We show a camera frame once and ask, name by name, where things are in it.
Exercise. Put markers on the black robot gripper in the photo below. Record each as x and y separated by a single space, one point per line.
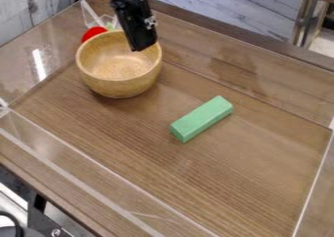
138 22

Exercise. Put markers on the black table leg bracket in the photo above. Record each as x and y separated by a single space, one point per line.
39 221

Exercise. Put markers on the green rectangular foam stick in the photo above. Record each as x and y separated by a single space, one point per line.
206 115

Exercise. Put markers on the metal table leg background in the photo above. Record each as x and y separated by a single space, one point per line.
309 22

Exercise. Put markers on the light brown wooden bowl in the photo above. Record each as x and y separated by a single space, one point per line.
114 71

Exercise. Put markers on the red plush strawberry toy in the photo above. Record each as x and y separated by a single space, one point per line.
97 30

